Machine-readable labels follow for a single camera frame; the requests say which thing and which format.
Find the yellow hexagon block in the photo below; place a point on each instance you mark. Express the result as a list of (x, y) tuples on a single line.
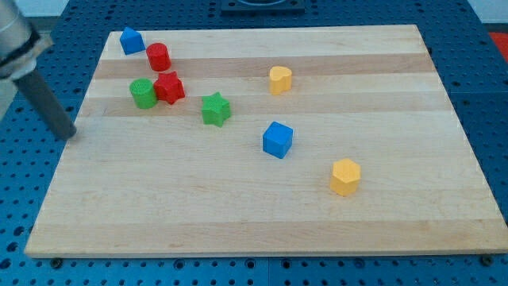
[(345, 177)]

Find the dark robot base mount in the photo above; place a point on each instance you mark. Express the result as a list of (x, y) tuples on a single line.
[(229, 7)]

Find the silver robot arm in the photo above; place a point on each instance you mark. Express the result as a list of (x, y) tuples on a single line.
[(21, 44)]

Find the wooden board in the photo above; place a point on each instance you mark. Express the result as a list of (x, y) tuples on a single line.
[(161, 183)]

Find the red object at edge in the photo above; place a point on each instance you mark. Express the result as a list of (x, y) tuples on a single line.
[(501, 42)]

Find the green cylinder block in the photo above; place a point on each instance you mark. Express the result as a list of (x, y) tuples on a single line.
[(143, 93)]

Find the grey cylindrical pointer rod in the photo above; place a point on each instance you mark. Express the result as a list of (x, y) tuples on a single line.
[(46, 104)]

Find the red star block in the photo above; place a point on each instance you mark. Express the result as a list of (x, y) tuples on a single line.
[(169, 88)]

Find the blue cube block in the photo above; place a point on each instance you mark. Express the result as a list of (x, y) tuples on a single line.
[(277, 139)]

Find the blue pentagon block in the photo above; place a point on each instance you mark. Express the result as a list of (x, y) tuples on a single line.
[(131, 41)]

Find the green star block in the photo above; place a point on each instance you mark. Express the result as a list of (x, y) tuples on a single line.
[(215, 109)]

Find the red cylinder block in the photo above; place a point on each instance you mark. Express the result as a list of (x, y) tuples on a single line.
[(158, 57)]

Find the yellow heart block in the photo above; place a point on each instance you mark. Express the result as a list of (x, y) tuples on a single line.
[(280, 80)]

